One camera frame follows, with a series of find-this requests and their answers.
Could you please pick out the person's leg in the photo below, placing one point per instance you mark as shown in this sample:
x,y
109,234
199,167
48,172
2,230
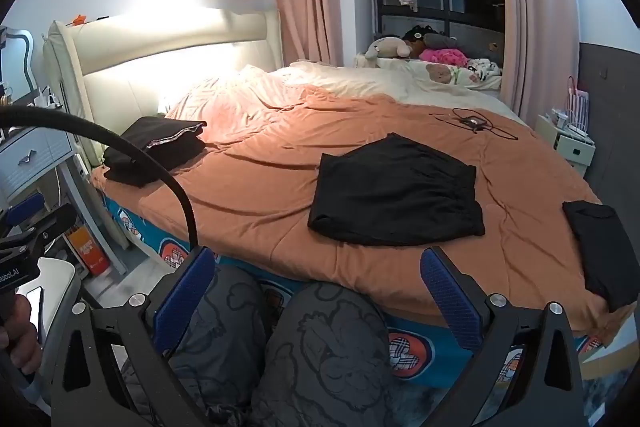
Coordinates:
x,y
225,307
325,347

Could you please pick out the folded black pants striped waistband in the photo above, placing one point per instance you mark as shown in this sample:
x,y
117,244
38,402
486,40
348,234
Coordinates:
x,y
160,132

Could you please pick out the person's right leg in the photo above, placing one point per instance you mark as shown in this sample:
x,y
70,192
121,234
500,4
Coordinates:
x,y
325,347

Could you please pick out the person's left hand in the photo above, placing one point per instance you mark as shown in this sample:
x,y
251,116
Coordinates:
x,y
22,342

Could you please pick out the orange box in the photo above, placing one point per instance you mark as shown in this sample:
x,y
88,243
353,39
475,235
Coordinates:
x,y
90,252

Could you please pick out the cream padded headboard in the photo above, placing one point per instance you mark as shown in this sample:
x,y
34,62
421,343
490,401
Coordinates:
x,y
150,37

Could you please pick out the black and white plush toy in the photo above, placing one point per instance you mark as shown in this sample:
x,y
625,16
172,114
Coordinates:
x,y
482,67

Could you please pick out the grey blue nightstand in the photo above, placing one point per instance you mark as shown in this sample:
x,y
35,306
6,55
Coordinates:
x,y
35,152

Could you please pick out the grey plush toy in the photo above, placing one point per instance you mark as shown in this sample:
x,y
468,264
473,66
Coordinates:
x,y
440,41

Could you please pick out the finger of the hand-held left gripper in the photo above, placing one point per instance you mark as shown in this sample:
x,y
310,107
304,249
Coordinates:
x,y
25,209
57,222

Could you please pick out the person's left leg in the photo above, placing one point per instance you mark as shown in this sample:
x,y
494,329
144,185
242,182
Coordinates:
x,y
225,307

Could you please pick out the cream bed sheet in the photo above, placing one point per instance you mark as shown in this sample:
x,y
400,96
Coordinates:
x,y
360,79

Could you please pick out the pink striped gift bag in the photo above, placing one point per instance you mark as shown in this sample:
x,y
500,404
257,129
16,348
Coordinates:
x,y
579,104

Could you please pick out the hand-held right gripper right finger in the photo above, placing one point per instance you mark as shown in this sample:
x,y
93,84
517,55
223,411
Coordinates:
x,y
450,302

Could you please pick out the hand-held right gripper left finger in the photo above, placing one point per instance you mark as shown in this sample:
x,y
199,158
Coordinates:
x,y
182,302

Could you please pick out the pink crumpled cloth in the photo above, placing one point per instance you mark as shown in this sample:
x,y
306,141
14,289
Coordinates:
x,y
442,56

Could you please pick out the bear print pillow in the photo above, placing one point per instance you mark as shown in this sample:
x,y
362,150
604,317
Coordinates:
x,y
440,74

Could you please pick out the white nightstand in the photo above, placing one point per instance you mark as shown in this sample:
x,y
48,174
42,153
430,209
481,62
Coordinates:
x,y
565,149

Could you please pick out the beige plush toy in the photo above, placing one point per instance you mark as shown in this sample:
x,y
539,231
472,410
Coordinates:
x,y
387,47

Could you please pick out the orange blanket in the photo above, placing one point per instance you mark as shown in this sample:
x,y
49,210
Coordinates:
x,y
260,167

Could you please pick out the folded black garment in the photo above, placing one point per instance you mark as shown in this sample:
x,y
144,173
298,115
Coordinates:
x,y
605,252
130,172

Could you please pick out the white framed mirror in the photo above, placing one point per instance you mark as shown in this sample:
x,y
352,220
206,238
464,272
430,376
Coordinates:
x,y
25,42

